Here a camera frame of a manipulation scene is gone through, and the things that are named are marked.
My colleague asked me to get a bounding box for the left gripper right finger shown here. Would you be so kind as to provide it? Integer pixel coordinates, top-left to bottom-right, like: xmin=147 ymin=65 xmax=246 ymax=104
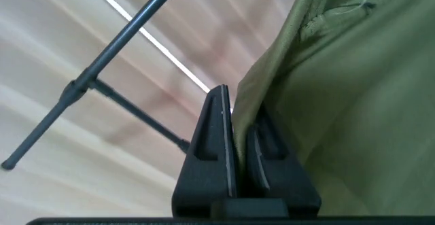
xmin=239 ymin=107 xmax=322 ymax=218

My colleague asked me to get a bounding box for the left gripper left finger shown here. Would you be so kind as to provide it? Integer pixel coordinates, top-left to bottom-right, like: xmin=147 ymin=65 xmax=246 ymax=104
xmin=171 ymin=84 xmax=239 ymax=218

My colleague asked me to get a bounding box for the green shirt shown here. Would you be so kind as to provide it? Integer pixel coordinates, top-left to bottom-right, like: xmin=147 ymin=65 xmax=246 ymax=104
xmin=232 ymin=0 xmax=435 ymax=218

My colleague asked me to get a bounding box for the black clothes rack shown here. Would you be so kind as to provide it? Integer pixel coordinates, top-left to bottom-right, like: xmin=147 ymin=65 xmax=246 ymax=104
xmin=1 ymin=0 xmax=191 ymax=171

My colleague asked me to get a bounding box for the beige curtain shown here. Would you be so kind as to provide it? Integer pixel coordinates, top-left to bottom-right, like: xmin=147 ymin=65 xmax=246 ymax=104
xmin=0 ymin=0 xmax=305 ymax=219

